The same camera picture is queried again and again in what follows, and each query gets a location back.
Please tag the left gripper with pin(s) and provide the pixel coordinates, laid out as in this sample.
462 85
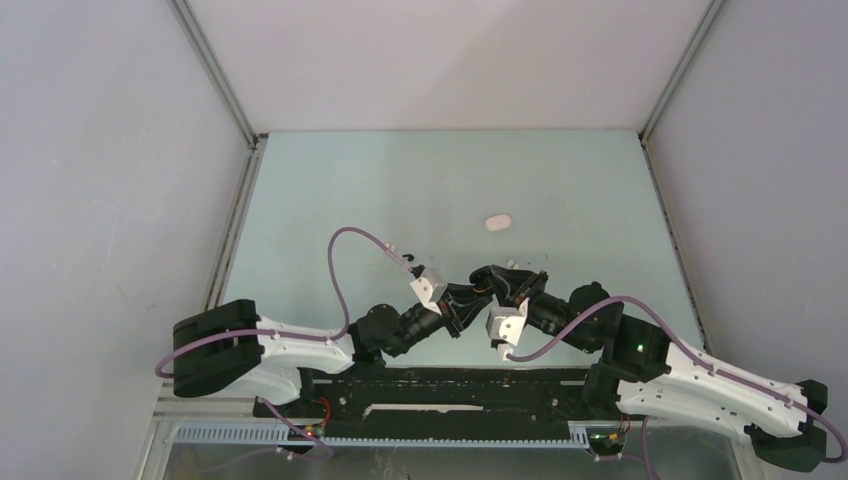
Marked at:
461 300

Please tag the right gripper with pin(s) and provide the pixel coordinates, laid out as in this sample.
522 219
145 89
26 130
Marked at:
517 284

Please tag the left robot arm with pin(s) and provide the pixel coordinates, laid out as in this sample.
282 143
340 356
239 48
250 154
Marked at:
233 348

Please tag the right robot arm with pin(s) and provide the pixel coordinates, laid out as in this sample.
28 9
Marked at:
645 370

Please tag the white oval charging case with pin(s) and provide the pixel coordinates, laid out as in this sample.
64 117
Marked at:
498 222

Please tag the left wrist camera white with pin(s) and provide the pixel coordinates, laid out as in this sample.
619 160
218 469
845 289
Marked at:
429 287

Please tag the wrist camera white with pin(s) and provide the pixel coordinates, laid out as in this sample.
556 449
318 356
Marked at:
429 287
505 325

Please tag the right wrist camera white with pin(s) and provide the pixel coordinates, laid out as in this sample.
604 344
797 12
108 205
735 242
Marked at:
505 325

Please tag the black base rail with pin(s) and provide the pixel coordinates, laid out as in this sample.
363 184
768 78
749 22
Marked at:
450 403

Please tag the white cable duct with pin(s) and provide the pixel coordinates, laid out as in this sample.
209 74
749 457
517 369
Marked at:
257 434

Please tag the aluminium frame rail front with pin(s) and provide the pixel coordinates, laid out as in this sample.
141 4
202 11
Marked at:
172 411

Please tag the right corner aluminium post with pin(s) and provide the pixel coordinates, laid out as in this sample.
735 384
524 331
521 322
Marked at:
687 59

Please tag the corner aluminium post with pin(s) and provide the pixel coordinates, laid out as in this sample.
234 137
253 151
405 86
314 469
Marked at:
687 59
201 45

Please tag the left corner aluminium post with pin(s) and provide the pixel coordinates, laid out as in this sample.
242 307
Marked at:
201 45

